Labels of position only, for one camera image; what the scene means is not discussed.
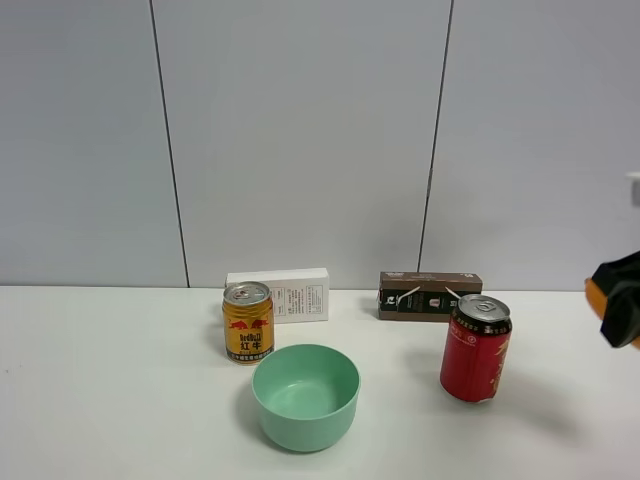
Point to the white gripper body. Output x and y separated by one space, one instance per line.
634 178

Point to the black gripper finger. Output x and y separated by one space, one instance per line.
619 282

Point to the orange yellow mango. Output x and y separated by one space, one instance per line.
596 300

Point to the red herbal tea can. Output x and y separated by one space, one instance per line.
477 340

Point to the brown coffee capsule box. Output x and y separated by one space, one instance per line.
423 296

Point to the white cardboard box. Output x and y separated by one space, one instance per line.
299 295

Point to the green plastic bowl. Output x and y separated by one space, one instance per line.
306 396

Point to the gold Red Bull can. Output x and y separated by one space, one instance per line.
249 322

